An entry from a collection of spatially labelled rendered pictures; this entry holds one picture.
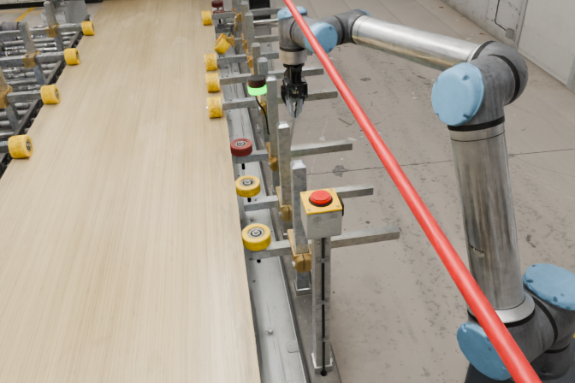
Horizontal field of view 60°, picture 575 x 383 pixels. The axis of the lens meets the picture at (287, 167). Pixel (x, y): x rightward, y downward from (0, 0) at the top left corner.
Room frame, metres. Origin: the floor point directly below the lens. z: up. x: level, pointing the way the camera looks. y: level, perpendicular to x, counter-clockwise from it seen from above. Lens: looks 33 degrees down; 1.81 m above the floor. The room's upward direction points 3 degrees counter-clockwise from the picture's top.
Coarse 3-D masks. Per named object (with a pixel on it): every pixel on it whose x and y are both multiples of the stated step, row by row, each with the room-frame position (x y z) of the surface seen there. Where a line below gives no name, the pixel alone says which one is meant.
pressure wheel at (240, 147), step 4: (236, 140) 1.57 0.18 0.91; (240, 140) 1.58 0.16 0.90; (244, 140) 1.58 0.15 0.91; (248, 140) 1.57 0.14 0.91; (232, 144) 1.54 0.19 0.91; (236, 144) 1.55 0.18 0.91; (240, 144) 1.54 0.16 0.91; (244, 144) 1.55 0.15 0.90; (248, 144) 1.54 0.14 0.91; (232, 148) 1.53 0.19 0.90; (236, 148) 1.52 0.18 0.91; (240, 148) 1.52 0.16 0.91; (244, 148) 1.52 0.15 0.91; (248, 148) 1.53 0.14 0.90; (232, 152) 1.53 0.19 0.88; (236, 152) 1.52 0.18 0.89; (240, 152) 1.51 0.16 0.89; (244, 152) 1.52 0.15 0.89; (248, 152) 1.52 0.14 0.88; (240, 156) 1.51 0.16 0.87; (244, 164) 1.55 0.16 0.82; (244, 168) 1.55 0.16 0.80
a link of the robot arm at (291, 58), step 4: (280, 52) 1.53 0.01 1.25; (284, 52) 1.51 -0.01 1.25; (288, 52) 1.50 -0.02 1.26; (292, 52) 1.50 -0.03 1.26; (296, 52) 1.50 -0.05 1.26; (300, 52) 1.51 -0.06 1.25; (304, 52) 1.52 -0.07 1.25; (280, 56) 1.53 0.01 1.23; (284, 56) 1.51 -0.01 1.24; (288, 56) 1.50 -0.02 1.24; (292, 56) 1.50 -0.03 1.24; (296, 56) 1.50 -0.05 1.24; (300, 56) 1.51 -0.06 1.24; (304, 56) 1.52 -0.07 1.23; (280, 60) 1.53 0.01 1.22; (284, 60) 1.51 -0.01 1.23; (288, 60) 1.50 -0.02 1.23; (292, 60) 1.50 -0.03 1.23; (296, 60) 1.50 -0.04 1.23; (300, 60) 1.51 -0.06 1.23; (304, 60) 1.52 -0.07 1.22; (288, 64) 1.51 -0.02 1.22; (292, 64) 1.50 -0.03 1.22; (296, 64) 1.52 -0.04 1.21
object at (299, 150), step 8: (312, 144) 1.60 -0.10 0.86; (320, 144) 1.59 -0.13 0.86; (328, 144) 1.59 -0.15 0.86; (336, 144) 1.59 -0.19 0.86; (344, 144) 1.59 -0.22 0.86; (352, 144) 1.59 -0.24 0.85; (256, 152) 1.56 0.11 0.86; (264, 152) 1.56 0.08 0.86; (296, 152) 1.57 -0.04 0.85; (304, 152) 1.57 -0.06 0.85; (312, 152) 1.57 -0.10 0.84; (320, 152) 1.58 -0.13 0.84; (328, 152) 1.58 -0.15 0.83; (240, 160) 1.54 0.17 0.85; (248, 160) 1.54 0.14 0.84; (256, 160) 1.55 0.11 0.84; (264, 160) 1.55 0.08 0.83
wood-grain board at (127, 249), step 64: (192, 0) 3.62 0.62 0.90; (128, 64) 2.41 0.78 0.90; (192, 64) 2.37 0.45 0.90; (64, 128) 1.75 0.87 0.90; (128, 128) 1.72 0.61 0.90; (192, 128) 1.70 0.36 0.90; (0, 192) 1.32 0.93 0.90; (64, 192) 1.31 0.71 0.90; (128, 192) 1.29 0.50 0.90; (192, 192) 1.27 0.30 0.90; (0, 256) 1.02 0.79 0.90; (64, 256) 1.00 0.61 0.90; (128, 256) 0.99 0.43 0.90; (192, 256) 0.98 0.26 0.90; (0, 320) 0.80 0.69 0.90; (64, 320) 0.79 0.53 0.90; (128, 320) 0.78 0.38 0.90; (192, 320) 0.77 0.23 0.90
